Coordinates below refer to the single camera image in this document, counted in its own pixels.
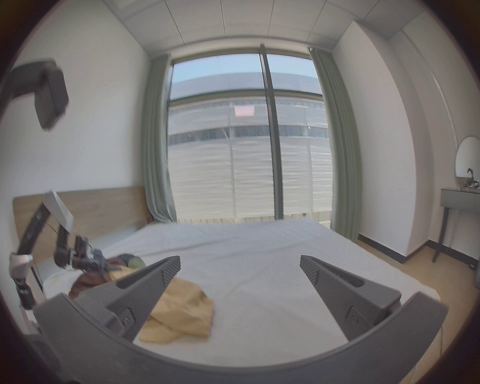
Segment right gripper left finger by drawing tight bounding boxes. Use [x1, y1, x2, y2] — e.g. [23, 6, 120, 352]
[77, 255, 181, 343]

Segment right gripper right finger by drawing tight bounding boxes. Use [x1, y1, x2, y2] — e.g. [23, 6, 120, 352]
[300, 255, 403, 343]

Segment tan shorts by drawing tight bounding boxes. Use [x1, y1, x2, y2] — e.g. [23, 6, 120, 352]
[139, 278, 215, 344]

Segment bed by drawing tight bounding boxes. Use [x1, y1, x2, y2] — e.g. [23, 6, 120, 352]
[13, 186, 442, 368]

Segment brown shorts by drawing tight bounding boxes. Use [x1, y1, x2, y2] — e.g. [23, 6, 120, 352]
[69, 268, 124, 299]

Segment white garment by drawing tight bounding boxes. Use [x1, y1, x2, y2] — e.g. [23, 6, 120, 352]
[45, 271, 83, 291]

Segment grey-green curtain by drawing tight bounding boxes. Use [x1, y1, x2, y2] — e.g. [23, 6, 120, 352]
[140, 54, 178, 224]
[309, 47, 361, 244]

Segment grey dressing table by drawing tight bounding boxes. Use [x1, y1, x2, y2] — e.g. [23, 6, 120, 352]
[433, 186, 480, 263]

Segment window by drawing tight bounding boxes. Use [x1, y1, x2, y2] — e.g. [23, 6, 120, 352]
[167, 44, 334, 229]

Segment round wall mirror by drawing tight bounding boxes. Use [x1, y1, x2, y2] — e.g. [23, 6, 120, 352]
[455, 137, 480, 179]

